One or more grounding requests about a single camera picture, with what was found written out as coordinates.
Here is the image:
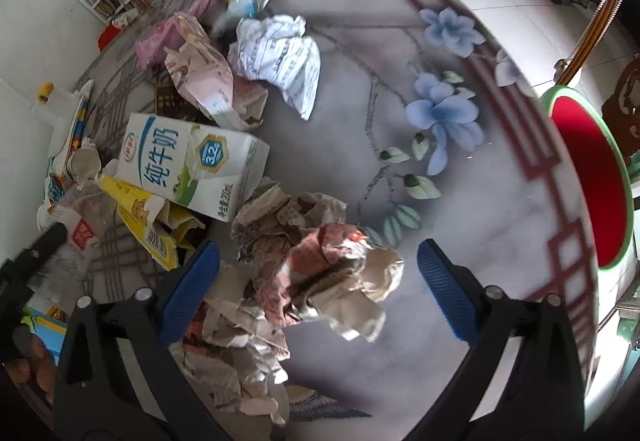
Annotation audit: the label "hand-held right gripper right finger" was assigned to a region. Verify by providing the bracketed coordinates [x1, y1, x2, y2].
[405, 237, 586, 441]

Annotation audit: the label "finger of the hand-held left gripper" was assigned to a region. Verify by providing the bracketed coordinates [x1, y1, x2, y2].
[0, 223, 68, 294]

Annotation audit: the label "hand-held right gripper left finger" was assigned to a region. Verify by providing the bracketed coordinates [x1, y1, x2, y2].
[52, 240, 236, 441]

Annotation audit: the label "brown paper ball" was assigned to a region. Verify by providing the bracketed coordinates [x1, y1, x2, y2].
[231, 177, 405, 343]

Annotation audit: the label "red bin with green rim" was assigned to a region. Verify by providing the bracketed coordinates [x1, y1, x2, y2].
[539, 85, 636, 272]

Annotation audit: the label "clear bag with red label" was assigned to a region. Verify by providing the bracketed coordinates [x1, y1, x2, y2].
[36, 181, 122, 304]

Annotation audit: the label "blue packet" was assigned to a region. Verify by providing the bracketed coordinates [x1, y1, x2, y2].
[20, 306, 69, 368]

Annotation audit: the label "crumpled beige paper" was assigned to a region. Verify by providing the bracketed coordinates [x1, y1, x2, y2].
[170, 261, 292, 428]

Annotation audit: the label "yellow snack wrapper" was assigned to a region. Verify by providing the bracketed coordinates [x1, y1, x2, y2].
[96, 172, 207, 272]

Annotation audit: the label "paper cup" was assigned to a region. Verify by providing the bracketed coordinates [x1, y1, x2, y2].
[65, 145, 104, 183]

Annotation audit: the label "brown potatoes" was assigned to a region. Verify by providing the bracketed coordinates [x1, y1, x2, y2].
[4, 335, 57, 404]

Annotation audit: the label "white milk carton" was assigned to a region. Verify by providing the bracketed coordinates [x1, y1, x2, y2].
[121, 112, 271, 223]

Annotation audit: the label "colourful striped wrapper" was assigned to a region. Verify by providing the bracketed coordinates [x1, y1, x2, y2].
[44, 80, 96, 217]

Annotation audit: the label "crumpled pink newspaper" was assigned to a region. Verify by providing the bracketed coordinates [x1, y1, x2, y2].
[164, 15, 269, 131]

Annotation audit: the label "crumpled white printed paper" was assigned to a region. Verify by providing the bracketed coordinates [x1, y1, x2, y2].
[227, 15, 322, 121]

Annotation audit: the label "pink plastic bag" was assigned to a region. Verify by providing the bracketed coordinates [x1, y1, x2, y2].
[134, 0, 217, 69]

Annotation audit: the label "broom with striped handle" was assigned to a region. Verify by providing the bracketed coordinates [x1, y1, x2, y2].
[554, 0, 630, 87]

